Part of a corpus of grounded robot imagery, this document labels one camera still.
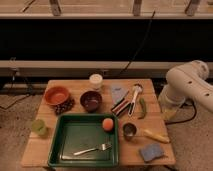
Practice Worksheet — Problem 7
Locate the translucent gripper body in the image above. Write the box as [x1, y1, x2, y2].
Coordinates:
[158, 92, 185, 121]

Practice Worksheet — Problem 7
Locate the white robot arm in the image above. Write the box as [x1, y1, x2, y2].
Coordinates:
[158, 60, 213, 121]

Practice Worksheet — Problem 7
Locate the small metal cup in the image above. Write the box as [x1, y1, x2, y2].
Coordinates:
[123, 123, 137, 140]

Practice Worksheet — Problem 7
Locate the green plastic cup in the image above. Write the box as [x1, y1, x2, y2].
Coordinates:
[31, 119, 47, 136]

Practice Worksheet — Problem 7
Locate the yellow banana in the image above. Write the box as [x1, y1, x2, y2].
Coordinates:
[143, 129, 170, 143]

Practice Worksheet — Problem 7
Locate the blue sponge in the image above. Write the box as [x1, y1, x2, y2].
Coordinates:
[139, 143, 164, 162]

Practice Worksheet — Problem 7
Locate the black red striped block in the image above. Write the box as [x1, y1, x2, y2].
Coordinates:
[111, 100, 130, 116]

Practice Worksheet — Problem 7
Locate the orange ball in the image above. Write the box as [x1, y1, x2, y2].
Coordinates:
[102, 118, 114, 131]

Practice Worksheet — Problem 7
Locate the silver fork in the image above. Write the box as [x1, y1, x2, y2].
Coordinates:
[73, 143, 112, 156]

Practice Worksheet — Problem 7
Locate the white jar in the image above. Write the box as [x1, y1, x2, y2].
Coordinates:
[89, 74, 103, 90]

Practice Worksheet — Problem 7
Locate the dark maroon bowl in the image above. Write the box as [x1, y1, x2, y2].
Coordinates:
[80, 91, 102, 113]

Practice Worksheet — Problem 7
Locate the green plastic tray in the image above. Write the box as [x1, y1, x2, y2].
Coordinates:
[48, 114, 119, 167]

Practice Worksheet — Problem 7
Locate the bunch of dark grapes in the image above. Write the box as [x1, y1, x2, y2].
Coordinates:
[53, 98, 75, 115]

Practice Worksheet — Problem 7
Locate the orange bowl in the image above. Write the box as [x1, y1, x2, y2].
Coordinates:
[44, 86, 70, 106]

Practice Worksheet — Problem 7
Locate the black cable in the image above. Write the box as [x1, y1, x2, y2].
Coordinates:
[117, 9, 157, 78]

